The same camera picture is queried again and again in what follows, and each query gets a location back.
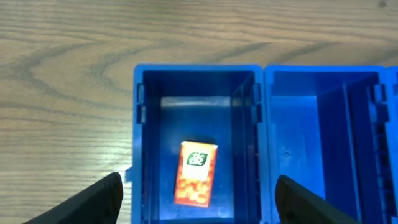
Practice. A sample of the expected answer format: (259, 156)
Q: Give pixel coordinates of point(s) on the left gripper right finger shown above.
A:
(298, 208)

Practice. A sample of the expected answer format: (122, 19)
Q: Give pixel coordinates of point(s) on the blue tray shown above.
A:
(295, 124)

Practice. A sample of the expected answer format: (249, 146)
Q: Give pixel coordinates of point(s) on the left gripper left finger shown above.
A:
(93, 202)

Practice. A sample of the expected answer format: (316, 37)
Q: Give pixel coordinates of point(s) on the orange candy box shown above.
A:
(196, 177)

